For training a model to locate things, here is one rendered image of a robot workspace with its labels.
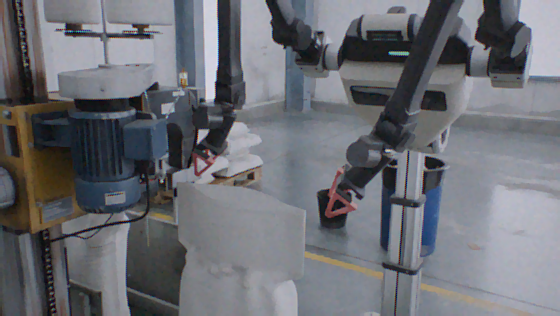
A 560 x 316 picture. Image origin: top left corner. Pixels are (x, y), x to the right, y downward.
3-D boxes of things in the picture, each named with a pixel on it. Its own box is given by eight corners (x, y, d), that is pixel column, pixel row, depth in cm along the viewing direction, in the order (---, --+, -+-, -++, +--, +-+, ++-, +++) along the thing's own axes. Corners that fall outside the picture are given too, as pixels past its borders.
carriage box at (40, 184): (137, 198, 148) (131, 94, 140) (29, 237, 120) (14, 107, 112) (82, 185, 160) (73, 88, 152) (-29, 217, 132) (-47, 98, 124)
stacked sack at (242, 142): (265, 145, 524) (265, 132, 520) (227, 158, 467) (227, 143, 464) (232, 141, 545) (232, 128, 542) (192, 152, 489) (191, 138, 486)
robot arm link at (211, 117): (247, 91, 136) (225, 84, 140) (219, 89, 126) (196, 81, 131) (239, 132, 138) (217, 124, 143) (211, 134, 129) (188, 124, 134)
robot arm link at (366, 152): (418, 134, 110) (388, 115, 115) (396, 129, 101) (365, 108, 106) (390, 178, 114) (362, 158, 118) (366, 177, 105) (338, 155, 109)
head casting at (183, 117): (199, 164, 172) (197, 79, 165) (147, 181, 151) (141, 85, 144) (138, 153, 187) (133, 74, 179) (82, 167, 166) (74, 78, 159)
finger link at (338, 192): (314, 212, 115) (340, 185, 111) (317, 197, 121) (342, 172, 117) (336, 229, 115) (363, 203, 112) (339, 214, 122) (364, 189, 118)
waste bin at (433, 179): (448, 241, 376) (457, 159, 360) (431, 267, 333) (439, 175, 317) (387, 227, 400) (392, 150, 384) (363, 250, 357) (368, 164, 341)
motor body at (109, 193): (154, 203, 127) (149, 107, 121) (105, 222, 114) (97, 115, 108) (113, 193, 134) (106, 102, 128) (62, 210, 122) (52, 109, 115)
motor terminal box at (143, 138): (170, 163, 125) (168, 117, 122) (156, 173, 115) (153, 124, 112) (138, 161, 126) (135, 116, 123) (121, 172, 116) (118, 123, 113)
